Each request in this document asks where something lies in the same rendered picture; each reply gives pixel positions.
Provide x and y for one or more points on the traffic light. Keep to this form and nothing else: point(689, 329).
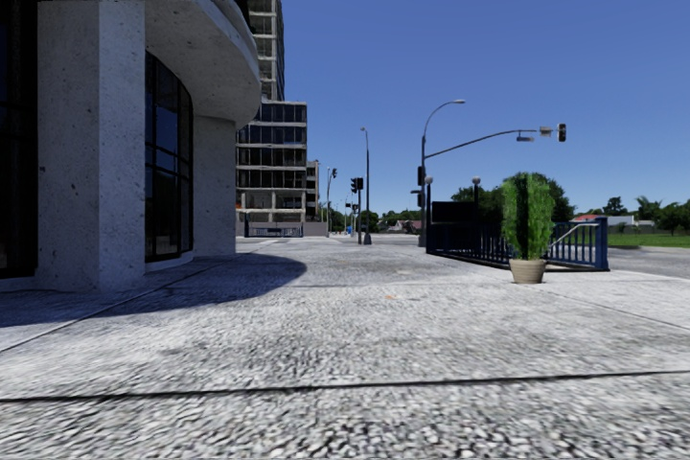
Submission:
point(358, 195)
point(329, 190)
point(423, 172)

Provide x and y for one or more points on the grey street lamp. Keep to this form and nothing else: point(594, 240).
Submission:
point(367, 190)

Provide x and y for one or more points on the trees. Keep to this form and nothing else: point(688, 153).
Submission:
point(391, 218)
point(558, 201)
point(673, 214)

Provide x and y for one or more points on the grey concrete building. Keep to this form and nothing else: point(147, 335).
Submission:
point(312, 190)

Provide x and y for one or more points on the glass and concrete tower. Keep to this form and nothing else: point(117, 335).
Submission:
point(271, 144)

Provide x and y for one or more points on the dark stairway railing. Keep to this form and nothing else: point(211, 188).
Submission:
point(466, 238)

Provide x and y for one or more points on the potted green shrub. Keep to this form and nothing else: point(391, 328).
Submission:
point(526, 218)

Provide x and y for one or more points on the pale concrete building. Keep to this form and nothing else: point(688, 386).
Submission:
point(92, 144)

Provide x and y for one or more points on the white low building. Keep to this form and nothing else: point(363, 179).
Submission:
point(620, 220)

